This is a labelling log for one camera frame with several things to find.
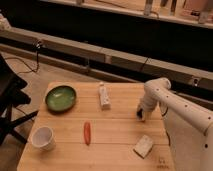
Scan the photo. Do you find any green bowl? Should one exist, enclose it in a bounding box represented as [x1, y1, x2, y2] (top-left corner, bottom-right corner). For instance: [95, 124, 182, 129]
[45, 85, 77, 112]

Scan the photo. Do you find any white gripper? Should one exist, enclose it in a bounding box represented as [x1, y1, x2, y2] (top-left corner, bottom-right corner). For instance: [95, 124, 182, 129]
[136, 104, 154, 122]

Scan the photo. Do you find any black cable on floor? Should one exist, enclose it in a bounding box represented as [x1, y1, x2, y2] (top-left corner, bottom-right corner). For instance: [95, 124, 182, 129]
[3, 39, 44, 75]

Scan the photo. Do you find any white paper cup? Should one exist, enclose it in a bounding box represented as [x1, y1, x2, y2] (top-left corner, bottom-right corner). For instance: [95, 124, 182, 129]
[31, 126, 55, 150]

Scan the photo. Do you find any black eraser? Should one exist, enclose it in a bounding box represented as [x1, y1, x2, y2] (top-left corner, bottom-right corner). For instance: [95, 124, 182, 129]
[136, 111, 143, 120]

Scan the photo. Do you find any white sponge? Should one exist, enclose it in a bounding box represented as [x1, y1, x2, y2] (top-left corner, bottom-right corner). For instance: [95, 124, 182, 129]
[133, 135, 153, 158]

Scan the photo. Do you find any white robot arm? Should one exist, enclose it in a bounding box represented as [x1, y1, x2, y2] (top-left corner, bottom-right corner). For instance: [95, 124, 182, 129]
[137, 77, 213, 171]

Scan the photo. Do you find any red chili pepper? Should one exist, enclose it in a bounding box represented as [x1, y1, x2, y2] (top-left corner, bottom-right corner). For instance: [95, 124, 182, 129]
[84, 122, 91, 145]

